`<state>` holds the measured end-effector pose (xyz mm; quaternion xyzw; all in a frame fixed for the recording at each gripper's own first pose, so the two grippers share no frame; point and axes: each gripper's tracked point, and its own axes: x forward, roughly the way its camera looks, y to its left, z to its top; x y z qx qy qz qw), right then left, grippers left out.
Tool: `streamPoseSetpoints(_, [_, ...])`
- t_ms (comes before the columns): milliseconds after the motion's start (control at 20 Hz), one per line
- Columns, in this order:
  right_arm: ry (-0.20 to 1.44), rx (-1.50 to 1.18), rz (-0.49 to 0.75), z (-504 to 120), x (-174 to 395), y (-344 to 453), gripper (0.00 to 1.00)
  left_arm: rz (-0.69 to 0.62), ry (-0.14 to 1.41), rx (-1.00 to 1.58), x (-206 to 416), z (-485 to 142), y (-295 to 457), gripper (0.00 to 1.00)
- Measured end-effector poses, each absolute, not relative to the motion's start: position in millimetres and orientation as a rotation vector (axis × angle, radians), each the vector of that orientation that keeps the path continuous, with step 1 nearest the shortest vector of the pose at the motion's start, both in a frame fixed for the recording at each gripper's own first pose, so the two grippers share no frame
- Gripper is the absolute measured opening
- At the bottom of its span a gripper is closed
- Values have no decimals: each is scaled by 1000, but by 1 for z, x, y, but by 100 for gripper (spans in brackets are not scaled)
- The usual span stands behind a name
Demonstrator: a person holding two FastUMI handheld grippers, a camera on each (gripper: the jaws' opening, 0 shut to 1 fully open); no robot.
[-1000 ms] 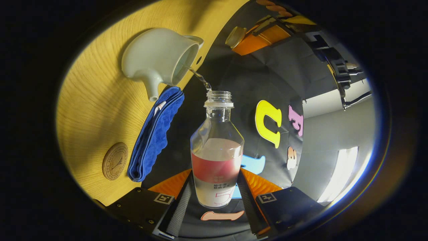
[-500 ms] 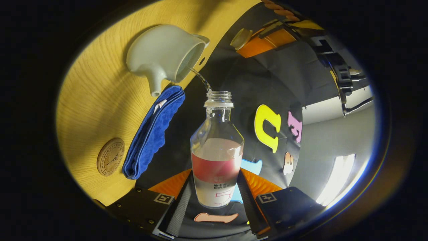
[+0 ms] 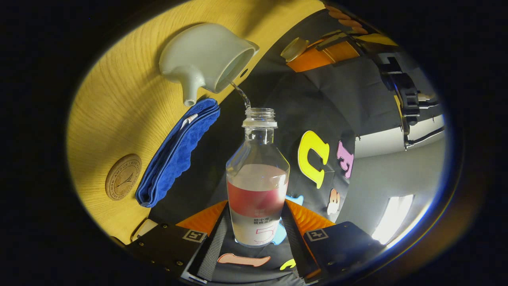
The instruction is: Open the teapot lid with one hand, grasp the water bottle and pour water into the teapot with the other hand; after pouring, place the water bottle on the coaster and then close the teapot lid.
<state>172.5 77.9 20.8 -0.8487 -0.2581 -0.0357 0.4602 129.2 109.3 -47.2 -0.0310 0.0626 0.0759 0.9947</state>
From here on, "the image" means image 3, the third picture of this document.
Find round cork coaster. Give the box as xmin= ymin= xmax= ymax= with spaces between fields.
xmin=105 ymin=154 xmax=142 ymax=201

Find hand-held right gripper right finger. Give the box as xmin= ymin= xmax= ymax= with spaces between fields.
xmin=281 ymin=199 xmax=385 ymax=283

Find ceiling light panel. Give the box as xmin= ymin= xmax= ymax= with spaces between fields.
xmin=371 ymin=194 xmax=415 ymax=245

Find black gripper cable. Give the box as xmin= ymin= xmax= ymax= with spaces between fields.
xmin=405 ymin=126 xmax=446 ymax=149

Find folded blue towel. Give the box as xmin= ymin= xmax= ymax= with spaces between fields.
xmin=135 ymin=98 xmax=221 ymax=208

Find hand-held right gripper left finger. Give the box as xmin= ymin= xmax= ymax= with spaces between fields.
xmin=127 ymin=200 xmax=231 ymax=284

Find clear plastic water bottle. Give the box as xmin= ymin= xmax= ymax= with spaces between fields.
xmin=225 ymin=107 xmax=291 ymax=247

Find white ceramic teacup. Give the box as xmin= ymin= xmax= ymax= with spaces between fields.
xmin=159 ymin=23 xmax=260 ymax=107

